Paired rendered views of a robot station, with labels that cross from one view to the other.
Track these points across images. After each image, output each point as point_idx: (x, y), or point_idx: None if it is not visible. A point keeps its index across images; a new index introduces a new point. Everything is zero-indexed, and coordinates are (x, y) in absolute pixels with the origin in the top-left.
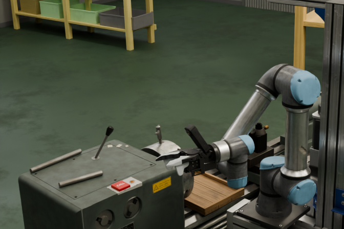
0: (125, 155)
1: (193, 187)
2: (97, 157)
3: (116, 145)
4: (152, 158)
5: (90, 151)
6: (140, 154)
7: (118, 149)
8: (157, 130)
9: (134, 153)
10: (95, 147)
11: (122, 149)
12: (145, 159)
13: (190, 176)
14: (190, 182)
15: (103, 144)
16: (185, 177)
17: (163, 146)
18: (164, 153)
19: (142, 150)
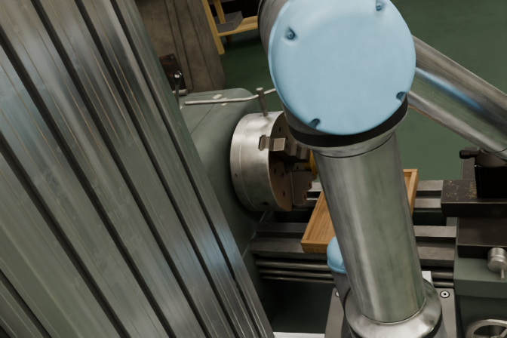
0: (195, 118)
1: (277, 203)
2: (179, 108)
3: (222, 98)
4: (196, 136)
5: (194, 96)
6: (204, 123)
7: (210, 106)
8: (254, 95)
9: (204, 120)
10: (207, 92)
11: (213, 107)
12: (190, 134)
13: (263, 185)
14: (265, 194)
15: (176, 93)
16: (253, 184)
17: (253, 122)
18: (238, 134)
19: (225, 118)
